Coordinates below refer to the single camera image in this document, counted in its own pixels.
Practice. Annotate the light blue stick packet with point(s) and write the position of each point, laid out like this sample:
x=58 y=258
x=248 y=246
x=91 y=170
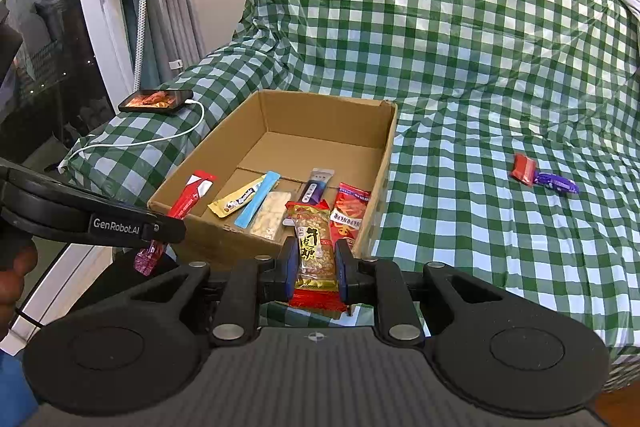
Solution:
x=257 y=199

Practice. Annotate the purple snack packet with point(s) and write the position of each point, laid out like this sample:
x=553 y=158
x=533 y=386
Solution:
x=556 y=183

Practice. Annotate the red stick snack packet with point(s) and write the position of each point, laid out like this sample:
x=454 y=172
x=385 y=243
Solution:
x=192 y=197

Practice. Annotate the white window frame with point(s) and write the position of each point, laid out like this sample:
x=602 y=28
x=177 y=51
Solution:
x=95 y=7

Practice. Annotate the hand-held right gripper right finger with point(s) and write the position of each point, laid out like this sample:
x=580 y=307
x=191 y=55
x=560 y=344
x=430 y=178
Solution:
x=341 y=273

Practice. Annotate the purple and white bar packet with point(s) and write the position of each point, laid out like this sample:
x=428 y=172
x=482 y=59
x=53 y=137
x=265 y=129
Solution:
x=312 y=192

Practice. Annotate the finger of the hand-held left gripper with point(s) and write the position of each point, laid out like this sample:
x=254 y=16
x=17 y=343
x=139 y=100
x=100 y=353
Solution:
x=167 y=227

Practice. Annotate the large red snack packet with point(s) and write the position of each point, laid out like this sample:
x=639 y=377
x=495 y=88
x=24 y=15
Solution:
x=350 y=214

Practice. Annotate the blue clothing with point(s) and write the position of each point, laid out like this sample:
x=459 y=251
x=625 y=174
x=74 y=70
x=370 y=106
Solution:
x=12 y=387

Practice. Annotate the black smartphone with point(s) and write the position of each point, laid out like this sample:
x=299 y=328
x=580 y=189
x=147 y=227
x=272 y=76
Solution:
x=156 y=101

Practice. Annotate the person's left hand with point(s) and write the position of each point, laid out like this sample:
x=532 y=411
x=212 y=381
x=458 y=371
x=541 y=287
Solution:
x=17 y=279

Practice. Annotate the cardboard box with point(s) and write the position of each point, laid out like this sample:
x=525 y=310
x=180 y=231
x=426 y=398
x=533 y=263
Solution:
x=320 y=117

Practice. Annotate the yellow snack packet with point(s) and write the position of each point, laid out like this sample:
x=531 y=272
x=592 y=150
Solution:
x=235 y=202

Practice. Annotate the small red snack packet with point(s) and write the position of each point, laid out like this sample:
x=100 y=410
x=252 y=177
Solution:
x=524 y=168

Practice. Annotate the peanut candy packet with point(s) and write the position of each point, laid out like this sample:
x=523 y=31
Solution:
x=314 y=252

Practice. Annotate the white nougat packet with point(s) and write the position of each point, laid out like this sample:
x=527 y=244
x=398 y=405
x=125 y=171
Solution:
x=270 y=214

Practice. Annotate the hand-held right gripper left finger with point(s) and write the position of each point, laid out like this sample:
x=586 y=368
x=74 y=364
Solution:
x=291 y=271

